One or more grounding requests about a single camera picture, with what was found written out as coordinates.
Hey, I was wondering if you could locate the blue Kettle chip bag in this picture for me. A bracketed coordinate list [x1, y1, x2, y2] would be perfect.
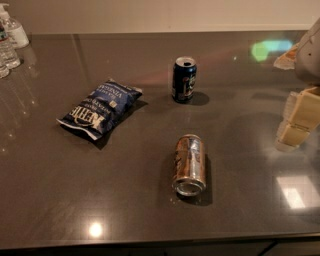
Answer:
[58, 79, 143, 141]

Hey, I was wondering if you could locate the white pump sanitizer bottle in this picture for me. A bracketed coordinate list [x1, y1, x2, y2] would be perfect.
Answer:
[0, 3, 29, 49]

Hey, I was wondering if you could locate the clear plastic water bottle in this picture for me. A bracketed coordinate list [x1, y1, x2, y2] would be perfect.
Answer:
[0, 23, 21, 69]

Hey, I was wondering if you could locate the silver gold lying can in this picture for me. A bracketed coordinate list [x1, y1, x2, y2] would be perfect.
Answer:
[172, 134, 206, 197]

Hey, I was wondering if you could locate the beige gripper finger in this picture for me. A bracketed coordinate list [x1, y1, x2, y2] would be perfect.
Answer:
[275, 87, 320, 152]
[273, 43, 299, 70]

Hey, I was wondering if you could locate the dark blue upright soda can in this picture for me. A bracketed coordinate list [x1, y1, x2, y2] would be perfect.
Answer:
[172, 56, 197, 103]

